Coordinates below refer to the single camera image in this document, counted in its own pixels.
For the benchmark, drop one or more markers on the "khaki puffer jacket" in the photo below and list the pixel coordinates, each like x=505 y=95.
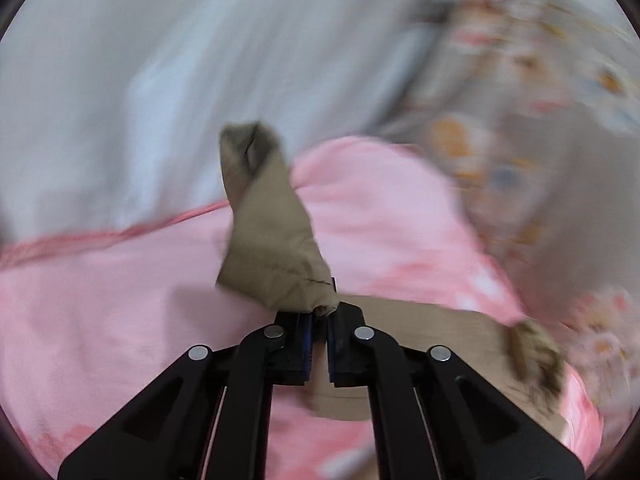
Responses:
x=272 y=240

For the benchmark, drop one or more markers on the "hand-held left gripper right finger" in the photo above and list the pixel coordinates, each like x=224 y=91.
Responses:
x=334 y=345

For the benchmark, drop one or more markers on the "grey floral quilt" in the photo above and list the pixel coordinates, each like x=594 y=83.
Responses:
x=540 y=125

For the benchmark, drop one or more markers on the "white satin curtain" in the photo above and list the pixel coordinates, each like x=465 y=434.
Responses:
x=125 y=85

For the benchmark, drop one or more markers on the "pink printed blanket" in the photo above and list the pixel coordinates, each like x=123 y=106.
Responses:
x=125 y=310

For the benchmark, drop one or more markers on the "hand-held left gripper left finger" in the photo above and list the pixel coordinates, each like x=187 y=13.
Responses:
x=305 y=345

